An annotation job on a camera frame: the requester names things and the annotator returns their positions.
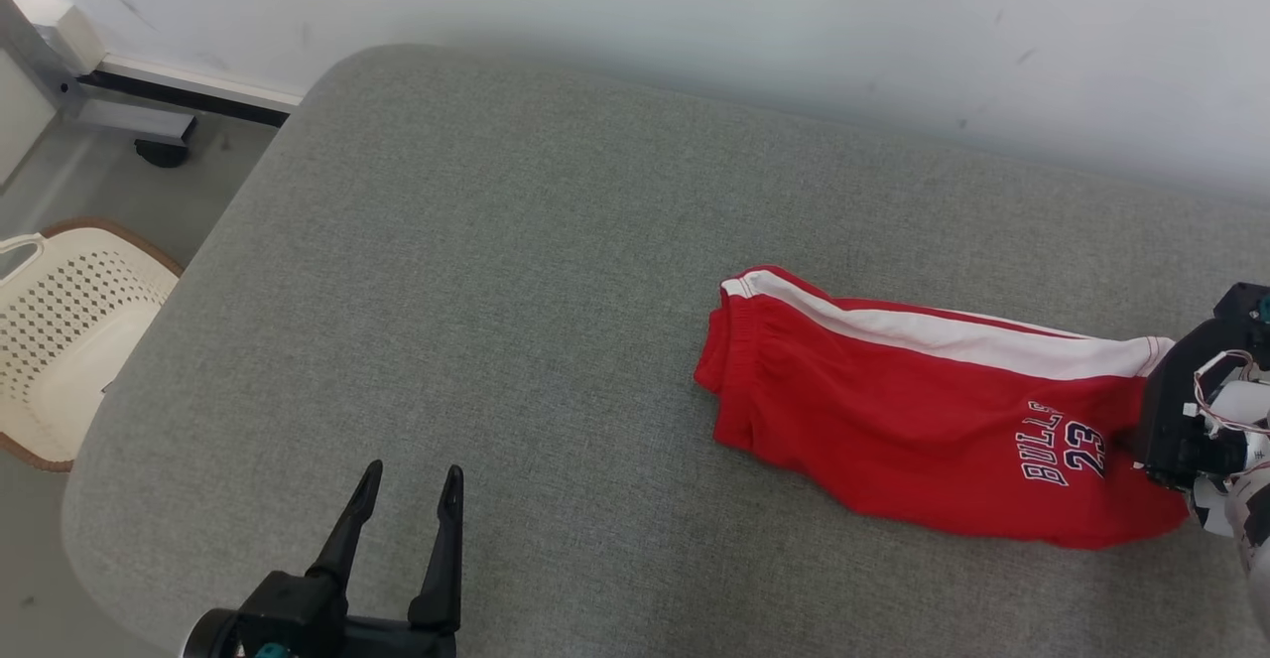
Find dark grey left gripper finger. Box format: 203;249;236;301
306;460;384;586
408;464;465;636

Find grey metal frame leg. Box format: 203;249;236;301
0;0;197;148

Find black caster wheel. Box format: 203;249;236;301
134;139;191;169

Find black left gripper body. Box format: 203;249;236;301
298;618;459;658

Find red white basketball shorts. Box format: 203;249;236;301
693;264;1192;551

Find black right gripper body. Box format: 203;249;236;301
1131;317;1270;492

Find cream perforated laundry basket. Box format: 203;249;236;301
0;219;186;473

